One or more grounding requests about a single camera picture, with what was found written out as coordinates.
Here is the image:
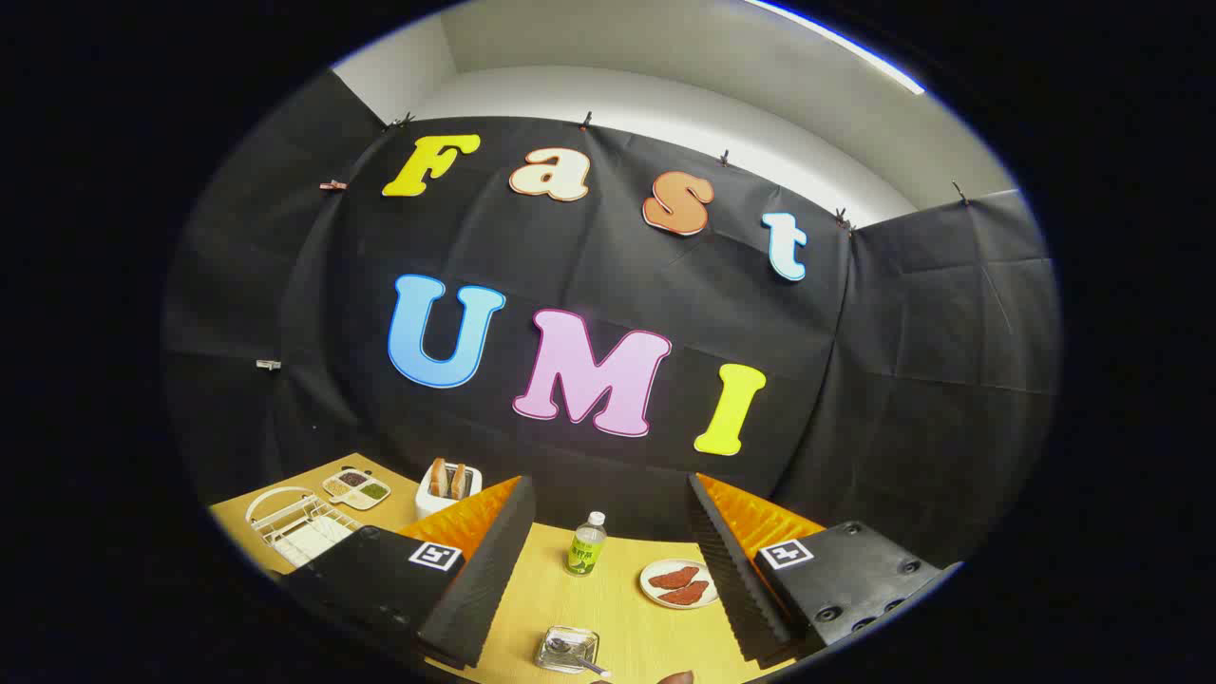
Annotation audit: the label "metal wire basket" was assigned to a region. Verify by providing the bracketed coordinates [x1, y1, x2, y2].
[535, 625, 601, 676]

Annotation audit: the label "white wire dish rack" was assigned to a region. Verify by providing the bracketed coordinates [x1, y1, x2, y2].
[245, 484, 364, 571]

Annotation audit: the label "white toaster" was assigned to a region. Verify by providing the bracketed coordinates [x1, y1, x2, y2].
[415, 459, 484, 521]

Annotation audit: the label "white plate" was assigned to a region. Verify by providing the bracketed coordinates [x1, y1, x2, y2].
[638, 559, 719, 610]

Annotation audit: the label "green label drink bottle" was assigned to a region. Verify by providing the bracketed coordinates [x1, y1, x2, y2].
[567, 511, 608, 578]

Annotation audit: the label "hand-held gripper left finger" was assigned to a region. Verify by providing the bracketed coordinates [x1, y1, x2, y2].
[281, 475, 538, 671]

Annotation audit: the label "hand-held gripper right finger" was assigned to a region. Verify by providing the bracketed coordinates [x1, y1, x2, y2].
[686, 471, 965, 668]

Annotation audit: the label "metal spoon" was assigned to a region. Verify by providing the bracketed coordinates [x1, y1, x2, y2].
[548, 636, 612, 679]

